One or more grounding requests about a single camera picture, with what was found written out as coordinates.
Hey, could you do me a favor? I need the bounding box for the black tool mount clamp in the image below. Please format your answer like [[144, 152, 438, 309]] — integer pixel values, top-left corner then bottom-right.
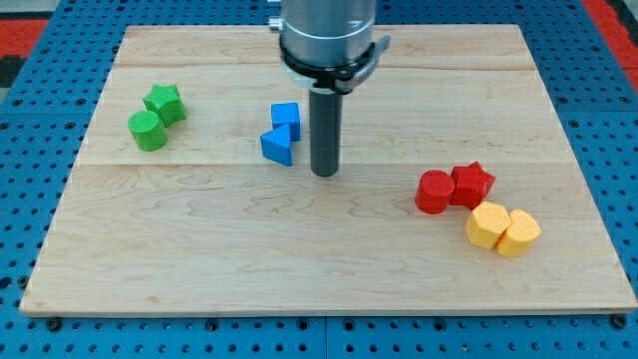
[[279, 35, 391, 95]]

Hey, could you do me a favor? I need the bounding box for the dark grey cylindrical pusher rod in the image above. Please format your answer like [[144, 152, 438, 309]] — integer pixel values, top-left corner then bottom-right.
[[309, 92, 342, 178]]

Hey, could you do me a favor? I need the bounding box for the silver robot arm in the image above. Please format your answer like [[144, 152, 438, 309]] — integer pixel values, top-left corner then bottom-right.
[[267, 0, 391, 178]]

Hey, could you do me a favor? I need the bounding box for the blue cube block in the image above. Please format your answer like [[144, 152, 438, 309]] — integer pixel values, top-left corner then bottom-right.
[[270, 103, 301, 142]]

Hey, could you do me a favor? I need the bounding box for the blue triangle block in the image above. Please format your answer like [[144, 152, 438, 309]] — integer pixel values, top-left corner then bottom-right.
[[260, 125, 292, 167]]

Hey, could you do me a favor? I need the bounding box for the red cylinder block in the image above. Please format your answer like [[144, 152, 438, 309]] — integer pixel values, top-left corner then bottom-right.
[[415, 170, 455, 214]]

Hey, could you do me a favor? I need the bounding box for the green star block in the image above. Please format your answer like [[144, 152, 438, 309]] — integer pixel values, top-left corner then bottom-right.
[[143, 85, 186, 128]]

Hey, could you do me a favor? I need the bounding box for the wooden board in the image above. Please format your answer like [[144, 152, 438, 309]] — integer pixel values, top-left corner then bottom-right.
[[20, 25, 637, 318]]

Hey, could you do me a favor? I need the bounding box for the red star block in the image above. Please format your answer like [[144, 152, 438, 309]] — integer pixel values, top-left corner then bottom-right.
[[450, 162, 496, 209]]

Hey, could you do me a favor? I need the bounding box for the green cylinder block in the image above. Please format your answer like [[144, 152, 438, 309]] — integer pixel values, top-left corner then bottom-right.
[[128, 111, 167, 152]]

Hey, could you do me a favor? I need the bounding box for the yellow rounded block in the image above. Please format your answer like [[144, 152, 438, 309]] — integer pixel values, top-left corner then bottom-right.
[[496, 208, 542, 257]]

